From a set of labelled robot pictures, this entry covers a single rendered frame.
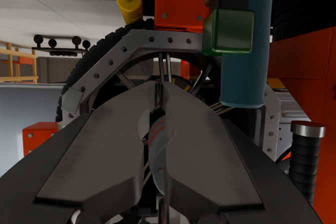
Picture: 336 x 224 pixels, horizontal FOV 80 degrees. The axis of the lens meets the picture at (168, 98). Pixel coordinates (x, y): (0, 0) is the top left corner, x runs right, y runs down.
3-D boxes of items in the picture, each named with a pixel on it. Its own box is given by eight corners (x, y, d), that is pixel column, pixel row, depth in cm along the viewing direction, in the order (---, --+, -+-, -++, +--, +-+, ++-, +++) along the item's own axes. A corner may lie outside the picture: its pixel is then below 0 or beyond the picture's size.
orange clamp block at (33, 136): (73, 121, 55) (38, 121, 54) (61, 129, 47) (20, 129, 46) (74, 146, 55) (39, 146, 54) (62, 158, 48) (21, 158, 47)
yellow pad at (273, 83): (248, 76, 113) (248, 85, 113) (262, 77, 99) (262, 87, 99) (272, 77, 114) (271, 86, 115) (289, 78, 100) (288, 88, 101)
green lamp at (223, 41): (202, 18, 22) (200, 56, 22) (214, 5, 18) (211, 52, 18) (237, 20, 22) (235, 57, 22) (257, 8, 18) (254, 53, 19)
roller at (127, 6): (127, 17, 72) (127, 33, 73) (114, -22, 43) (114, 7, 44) (143, 18, 73) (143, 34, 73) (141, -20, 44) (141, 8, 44)
